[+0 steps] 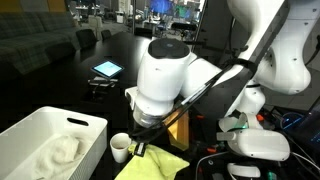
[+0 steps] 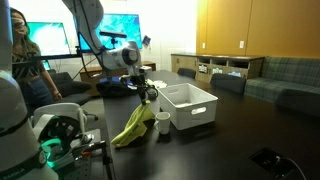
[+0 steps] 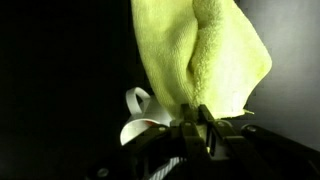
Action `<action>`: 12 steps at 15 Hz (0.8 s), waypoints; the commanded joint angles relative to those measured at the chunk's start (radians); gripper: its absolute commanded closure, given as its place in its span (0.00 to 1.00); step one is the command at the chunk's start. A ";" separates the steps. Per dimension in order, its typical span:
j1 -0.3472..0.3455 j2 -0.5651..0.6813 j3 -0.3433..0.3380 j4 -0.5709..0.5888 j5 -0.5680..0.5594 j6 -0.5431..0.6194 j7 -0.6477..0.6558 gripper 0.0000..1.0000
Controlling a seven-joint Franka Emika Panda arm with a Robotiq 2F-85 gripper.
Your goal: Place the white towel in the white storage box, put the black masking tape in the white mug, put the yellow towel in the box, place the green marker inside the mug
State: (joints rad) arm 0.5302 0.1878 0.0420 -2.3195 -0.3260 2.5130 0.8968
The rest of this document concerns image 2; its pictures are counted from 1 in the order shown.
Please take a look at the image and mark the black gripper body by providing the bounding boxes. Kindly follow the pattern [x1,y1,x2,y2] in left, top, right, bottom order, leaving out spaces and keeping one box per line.
[128,73,148,88]

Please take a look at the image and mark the yellow-green microfibre cloth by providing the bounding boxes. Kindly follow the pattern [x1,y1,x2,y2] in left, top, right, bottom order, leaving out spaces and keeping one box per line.
[110,99,156,148]

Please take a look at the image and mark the white ceramic mug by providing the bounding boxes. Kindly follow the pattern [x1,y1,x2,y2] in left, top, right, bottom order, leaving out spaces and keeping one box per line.
[153,111,171,136]

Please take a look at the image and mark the white plastic storage box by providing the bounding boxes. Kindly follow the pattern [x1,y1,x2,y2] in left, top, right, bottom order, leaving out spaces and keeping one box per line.
[156,82,219,131]

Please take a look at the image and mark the table power outlet box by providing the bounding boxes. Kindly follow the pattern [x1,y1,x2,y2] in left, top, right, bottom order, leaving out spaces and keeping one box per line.
[249,146,298,179]

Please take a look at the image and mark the small dark cylinder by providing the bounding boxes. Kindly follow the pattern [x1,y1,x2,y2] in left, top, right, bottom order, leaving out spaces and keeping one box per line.
[148,89,158,101]

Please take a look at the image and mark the white papers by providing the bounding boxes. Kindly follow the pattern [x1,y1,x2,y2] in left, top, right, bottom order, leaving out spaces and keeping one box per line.
[146,78,168,90]

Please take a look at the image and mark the black fabric bundle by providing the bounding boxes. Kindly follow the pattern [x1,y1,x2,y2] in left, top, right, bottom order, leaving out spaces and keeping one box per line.
[96,81,138,99]

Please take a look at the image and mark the low wooden bench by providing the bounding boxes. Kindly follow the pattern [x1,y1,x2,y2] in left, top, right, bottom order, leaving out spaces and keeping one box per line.
[79,60,157,89]

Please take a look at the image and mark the wooden sideboard cabinet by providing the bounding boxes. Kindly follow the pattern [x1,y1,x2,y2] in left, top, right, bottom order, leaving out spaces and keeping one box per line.
[170,53,266,84]

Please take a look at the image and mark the black rolling office chair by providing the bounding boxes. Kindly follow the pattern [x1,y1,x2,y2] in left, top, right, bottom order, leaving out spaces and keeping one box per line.
[49,71,100,122]

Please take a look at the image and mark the white VR headset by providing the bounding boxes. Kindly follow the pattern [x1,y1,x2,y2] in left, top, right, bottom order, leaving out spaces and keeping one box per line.
[30,102,90,171]

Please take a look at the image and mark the black clamp stand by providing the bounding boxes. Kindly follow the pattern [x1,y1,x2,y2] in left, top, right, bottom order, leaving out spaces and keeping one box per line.
[74,139,116,180]

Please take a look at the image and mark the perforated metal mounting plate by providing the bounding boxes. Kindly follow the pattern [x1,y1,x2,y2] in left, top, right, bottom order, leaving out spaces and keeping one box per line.
[63,128,113,180]

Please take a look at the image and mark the person with long hair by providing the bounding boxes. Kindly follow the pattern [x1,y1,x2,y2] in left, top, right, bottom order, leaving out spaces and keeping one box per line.
[9,7,64,116]

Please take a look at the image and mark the green plaid sofa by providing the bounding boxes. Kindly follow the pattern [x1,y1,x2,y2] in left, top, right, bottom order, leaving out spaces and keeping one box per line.
[244,55,320,116]

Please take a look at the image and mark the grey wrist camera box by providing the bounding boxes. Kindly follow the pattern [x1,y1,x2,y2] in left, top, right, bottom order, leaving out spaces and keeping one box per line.
[139,65,153,74]

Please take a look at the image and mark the dark wall control panel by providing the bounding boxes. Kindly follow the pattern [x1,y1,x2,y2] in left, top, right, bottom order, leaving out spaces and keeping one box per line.
[142,35,152,47]

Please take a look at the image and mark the black camera on stand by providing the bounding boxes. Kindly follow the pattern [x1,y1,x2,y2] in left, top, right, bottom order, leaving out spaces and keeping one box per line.
[99,30,128,51]

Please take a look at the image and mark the wall display screen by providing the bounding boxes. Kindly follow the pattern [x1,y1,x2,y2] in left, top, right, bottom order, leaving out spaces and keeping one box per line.
[74,13,144,53]
[26,21,72,57]

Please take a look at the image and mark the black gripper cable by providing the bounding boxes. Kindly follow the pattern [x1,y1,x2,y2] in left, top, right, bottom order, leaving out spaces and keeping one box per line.
[71,0,160,102]

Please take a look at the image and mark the grey outlet cable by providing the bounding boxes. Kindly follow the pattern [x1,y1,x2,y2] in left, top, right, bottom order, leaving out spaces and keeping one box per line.
[275,155,308,180]

